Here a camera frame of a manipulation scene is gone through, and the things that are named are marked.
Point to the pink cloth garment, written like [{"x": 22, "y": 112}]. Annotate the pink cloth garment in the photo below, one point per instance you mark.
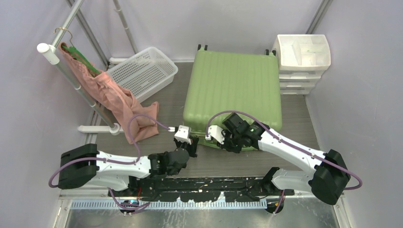
[{"x": 127, "y": 110}]

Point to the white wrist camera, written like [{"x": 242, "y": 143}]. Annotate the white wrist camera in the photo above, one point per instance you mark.
[
  {"x": 214, "y": 132},
  {"x": 181, "y": 134}
]

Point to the white perforated plastic basket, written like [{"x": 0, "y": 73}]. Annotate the white perforated plastic basket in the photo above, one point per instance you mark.
[{"x": 144, "y": 73}]

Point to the green clothes hanger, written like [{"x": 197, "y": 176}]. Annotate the green clothes hanger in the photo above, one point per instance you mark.
[{"x": 77, "y": 55}]

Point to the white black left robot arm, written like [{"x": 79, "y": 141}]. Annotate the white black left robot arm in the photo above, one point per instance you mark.
[{"x": 87, "y": 165}]

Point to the white plastic drawer organizer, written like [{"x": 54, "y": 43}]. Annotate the white plastic drawer organizer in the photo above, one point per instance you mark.
[{"x": 302, "y": 60}]

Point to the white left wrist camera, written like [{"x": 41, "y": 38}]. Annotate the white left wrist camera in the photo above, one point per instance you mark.
[{"x": 181, "y": 134}]

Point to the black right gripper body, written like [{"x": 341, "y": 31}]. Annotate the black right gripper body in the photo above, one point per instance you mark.
[{"x": 232, "y": 141}]

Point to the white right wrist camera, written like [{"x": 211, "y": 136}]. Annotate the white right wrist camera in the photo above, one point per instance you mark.
[{"x": 214, "y": 132}]

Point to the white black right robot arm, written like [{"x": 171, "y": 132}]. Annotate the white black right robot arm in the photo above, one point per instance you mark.
[{"x": 321, "y": 173}]

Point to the white and silver clothes rack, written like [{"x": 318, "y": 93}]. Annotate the white and silver clothes rack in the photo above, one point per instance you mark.
[{"x": 49, "y": 53}]

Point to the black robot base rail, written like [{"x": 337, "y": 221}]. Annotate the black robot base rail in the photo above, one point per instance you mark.
[{"x": 202, "y": 193}]

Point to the green ribbed hard-shell suitcase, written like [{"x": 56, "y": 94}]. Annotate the green ribbed hard-shell suitcase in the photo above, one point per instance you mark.
[{"x": 222, "y": 81}]

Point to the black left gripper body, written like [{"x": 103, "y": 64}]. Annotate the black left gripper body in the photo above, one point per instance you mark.
[{"x": 190, "y": 147}]

